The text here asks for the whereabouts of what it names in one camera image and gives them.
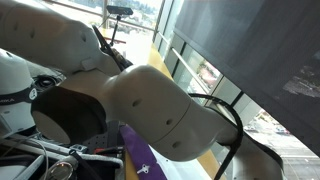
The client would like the black strap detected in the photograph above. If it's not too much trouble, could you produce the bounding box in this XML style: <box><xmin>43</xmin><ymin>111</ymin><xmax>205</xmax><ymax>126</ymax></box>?
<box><xmin>68</xmin><ymin>149</ymin><xmax>101</xmax><ymax>180</ymax></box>

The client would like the thick black wrist cable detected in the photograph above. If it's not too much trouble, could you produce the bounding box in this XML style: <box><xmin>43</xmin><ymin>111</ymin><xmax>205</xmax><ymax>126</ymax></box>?
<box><xmin>188</xmin><ymin>93</ymin><xmax>244</xmax><ymax>180</ymax></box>

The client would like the dark roller blind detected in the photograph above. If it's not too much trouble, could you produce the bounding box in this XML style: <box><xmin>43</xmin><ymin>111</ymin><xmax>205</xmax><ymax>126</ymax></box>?
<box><xmin>173</xmin><ymin>0</ymin><xmax>320</xmax><ymax>158</ymax></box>

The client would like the black perforated metal stand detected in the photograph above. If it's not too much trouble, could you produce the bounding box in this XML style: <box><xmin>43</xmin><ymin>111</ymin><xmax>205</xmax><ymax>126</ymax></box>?
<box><xmin>83</xmin><ymin>131</ymin><xmax>121</xmax><ymax>154</ymax></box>

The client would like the black cable coil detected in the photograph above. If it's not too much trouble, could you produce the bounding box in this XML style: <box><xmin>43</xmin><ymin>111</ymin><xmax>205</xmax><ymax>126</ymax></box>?
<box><xmin>31</xmin><ymin>74</ymin><xmax>66</xmax><ymax>93</ymax></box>

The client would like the small silver connector block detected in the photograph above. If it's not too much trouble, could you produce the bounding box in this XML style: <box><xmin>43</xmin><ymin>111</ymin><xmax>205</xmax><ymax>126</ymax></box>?
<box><xmin>69</xmin><ymin>143</ymin><xmax>88</xmax><ymax>154</ymax></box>

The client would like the black clamp with orange handle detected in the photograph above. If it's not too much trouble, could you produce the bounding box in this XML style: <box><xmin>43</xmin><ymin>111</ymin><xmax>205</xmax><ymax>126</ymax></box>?
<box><xmin>93</xmin><ymin>145</ymin><xmax>125</xmax><ymax>156</ymax></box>

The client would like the black camera stand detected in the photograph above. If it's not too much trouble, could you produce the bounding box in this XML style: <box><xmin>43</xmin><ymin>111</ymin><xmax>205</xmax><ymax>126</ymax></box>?
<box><xmin>108</xmin><ymin>14</ymin><xmax>123</xmax><ymax>48</ymax></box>

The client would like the black stereo camera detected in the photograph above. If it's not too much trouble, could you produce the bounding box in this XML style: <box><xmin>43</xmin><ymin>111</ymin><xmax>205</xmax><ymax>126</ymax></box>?
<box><xmin>106</xmin><ymin>4</ymin><xmax>134</xmax><ymax>17</ymax></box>

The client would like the round chrome button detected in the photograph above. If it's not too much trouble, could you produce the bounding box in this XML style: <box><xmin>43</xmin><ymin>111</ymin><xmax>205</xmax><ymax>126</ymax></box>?
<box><xmin>46</xmin><ymin>160</ymin><xmax>75</xmax><ymax>180</ymax></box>

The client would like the white padded bar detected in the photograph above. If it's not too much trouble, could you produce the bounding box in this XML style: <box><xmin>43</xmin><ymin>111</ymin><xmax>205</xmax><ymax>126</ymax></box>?
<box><xmin>76</xmin><ymin>153</ymin><xmax>124</xmax><ymax>168</ymax></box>

